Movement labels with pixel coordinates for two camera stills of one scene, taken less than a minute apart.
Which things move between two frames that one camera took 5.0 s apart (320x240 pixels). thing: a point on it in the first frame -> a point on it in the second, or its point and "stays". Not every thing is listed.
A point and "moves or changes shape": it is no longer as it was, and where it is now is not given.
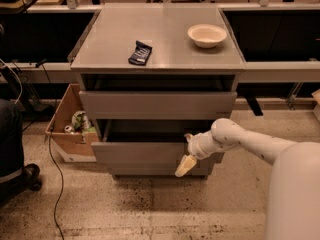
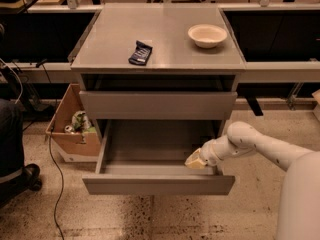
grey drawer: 148,139 moves or changes shape
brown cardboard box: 73,131 stays
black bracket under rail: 254,104 stays
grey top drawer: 158,105 stays
